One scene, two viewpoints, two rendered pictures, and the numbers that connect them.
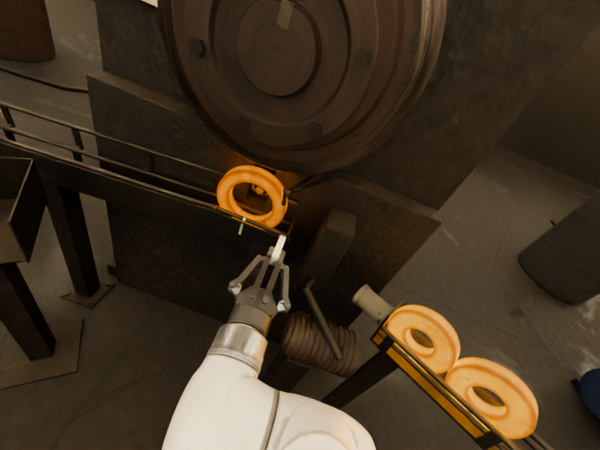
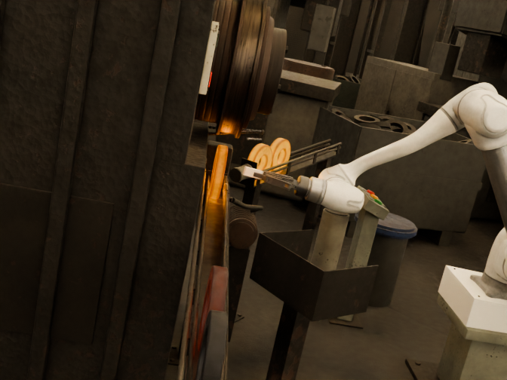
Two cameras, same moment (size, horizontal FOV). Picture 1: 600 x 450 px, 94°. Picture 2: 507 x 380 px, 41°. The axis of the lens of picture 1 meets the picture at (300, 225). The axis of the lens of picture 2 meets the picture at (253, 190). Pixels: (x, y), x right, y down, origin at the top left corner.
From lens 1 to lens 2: 2.43 m
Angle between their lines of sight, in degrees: 83
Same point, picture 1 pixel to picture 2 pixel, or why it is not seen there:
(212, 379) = (336, 184)
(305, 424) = (337, 169)
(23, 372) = not seen: outside the picture
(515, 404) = (286, 145)
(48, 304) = not seen: outside the picture
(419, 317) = (260, 151)
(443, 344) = (268, 151)
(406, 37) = not seen: hidden behind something
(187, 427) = (351, 188)
